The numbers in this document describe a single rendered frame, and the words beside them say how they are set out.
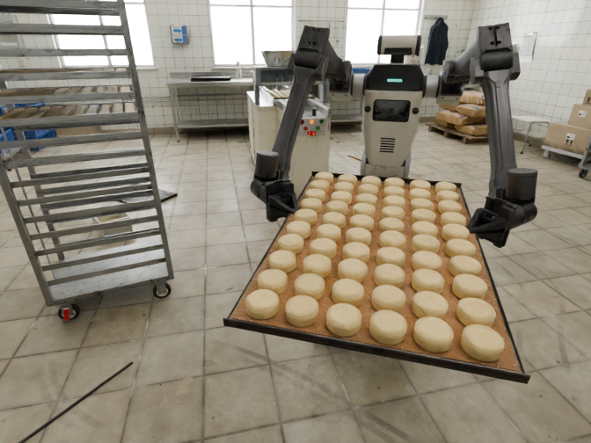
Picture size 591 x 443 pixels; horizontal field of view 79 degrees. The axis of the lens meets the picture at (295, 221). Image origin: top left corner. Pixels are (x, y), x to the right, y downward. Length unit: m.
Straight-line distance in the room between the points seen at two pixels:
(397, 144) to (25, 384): 1.93
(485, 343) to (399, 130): 1.16
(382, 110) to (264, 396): 1.30
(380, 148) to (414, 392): 1.06
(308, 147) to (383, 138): 1.48
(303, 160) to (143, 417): 2.14
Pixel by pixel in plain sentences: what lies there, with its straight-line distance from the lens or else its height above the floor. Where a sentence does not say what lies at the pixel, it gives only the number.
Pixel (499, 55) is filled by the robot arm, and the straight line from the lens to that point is 1.14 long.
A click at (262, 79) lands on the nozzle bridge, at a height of 1.07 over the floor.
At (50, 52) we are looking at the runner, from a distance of 1.92.
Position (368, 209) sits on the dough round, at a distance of 0.81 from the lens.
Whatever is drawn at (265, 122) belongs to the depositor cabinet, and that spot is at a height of 0.68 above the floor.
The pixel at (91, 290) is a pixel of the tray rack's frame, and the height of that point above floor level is 0.15.
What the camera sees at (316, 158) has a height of 0.50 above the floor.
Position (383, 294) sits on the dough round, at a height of 1.00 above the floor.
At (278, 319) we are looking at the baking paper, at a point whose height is 0.98.
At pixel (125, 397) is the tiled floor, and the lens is 1.84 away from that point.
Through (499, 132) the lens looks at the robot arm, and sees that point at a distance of 1.05.
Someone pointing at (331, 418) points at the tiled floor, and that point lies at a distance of 1.64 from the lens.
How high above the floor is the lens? 1.34
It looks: 26 degrees down
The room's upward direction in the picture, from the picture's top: straight up
